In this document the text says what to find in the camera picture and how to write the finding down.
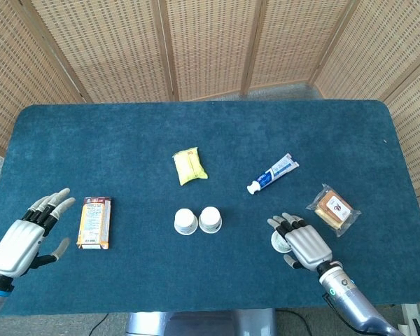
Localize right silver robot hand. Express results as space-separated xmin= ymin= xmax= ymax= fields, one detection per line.
xmin=267 ymin=212 xmax=333 ymax=272

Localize white floral paper cup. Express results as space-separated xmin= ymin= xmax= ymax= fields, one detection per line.
xmin=271 ymin=229 xmax=291 ymax=253
xmin=198 ymin=206 xmax=223 ymax=235
xmin=174 ymin=208 xmax=200 ymax=236

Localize white stand frame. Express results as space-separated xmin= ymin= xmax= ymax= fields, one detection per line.
xmin=401 ymin=303 xmax=420 ymax=336

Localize yellow snack packet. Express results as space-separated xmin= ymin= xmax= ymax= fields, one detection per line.
xmin=171 ymin=146 xmax=209 ymax=186

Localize grey robot base body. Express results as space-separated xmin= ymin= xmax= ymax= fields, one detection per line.
xmin=125 ymin=308 xmax=277 ymax=336

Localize orange white carton box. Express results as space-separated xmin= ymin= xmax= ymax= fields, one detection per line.
xmin=76 ymin=196 xmax=113 ymax=251

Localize blue white toothpaste tube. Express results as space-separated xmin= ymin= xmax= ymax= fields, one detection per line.
xmin=246 ymin=153 xmax=300 ymax=195

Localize woven bamboo screen panel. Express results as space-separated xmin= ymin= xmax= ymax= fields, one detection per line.
xmin=20 ymin=0 xmax=178 ymax=104
xmin=239 ymin=0 xmax=358 ymax=96
xmin=309 ymin=0 xmax=420 ymax=102
xmin=157 ymin=0 xmax=267 ymax=102
xmin=379 ymin=52 xmax=420 ymax=242
xmin=0 ymin=0 xmax=88 ymax=158

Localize blue felt table cover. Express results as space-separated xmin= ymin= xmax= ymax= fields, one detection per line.
xmin=0 ymin=99 xmax=420 ymax=318

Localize clear wrapped cake pack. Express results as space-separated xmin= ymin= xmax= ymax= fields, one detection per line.
xmin=305 ymin=183 xmax=362 ymax=238

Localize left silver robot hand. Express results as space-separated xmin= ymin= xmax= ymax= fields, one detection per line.
xmin=0 ymin=188 xmax=76 ymax=279

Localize black floor cable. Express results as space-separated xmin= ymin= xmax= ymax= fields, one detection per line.
xmin=89 ymin=312 xmax=110 ymax=336
xmin=276 ymin=309 xmax=313 ymax=336

